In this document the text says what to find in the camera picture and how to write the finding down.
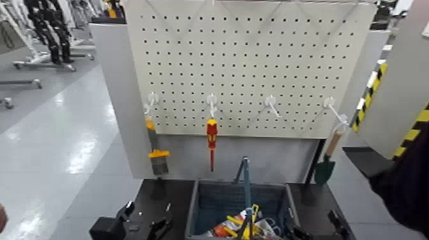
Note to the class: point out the black pegboard stand post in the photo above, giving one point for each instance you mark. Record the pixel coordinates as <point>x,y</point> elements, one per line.
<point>318,150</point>

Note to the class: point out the grey wheeled stand base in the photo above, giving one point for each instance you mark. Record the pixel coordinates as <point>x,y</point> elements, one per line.
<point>23,83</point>
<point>43,65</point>

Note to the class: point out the grey caster foot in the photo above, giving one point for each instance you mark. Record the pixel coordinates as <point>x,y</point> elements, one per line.
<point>7,103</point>

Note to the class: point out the grey pillar hazard tape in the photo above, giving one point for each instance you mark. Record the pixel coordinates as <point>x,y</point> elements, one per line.
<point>398,83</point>

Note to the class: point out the white perforated pegboard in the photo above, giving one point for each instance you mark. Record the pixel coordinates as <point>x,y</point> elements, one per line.
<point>234,67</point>

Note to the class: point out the orange grey paint brush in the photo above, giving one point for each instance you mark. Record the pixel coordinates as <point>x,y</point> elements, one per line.
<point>158,164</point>

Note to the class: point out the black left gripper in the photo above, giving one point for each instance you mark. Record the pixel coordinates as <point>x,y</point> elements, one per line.
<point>107,230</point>

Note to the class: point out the white orange package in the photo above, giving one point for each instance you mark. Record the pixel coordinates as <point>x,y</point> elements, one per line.
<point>219,231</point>

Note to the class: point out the bare person hand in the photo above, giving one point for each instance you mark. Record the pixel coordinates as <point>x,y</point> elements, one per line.
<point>2,217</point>

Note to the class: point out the person in dark clothes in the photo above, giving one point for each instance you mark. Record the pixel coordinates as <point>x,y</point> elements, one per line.
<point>405,187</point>

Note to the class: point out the dark background equipment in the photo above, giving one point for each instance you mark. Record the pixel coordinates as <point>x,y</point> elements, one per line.
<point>383,15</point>

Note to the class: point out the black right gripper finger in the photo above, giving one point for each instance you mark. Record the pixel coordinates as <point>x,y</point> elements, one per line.
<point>296,231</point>
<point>338,223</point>

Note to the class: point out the black humanoid robot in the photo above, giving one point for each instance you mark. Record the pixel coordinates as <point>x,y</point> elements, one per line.
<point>50,30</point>

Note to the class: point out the red yellow screwdriver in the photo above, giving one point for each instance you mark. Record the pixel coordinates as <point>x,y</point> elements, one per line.
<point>212,132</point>

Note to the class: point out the yellow paint roller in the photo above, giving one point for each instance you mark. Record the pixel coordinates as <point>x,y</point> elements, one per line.
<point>255,209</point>

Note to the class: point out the grey blue crate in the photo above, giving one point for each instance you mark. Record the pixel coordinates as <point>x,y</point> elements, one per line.
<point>221,201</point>

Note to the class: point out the white humanoid robot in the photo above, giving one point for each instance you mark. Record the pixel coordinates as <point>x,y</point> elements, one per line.
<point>15,23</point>

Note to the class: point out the yellow purple background object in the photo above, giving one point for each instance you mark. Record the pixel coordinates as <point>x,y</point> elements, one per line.
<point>112,13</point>

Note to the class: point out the white pegboard hook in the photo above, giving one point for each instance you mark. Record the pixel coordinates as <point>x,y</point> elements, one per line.
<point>270,101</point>
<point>329,102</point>
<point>212,100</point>
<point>153,98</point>

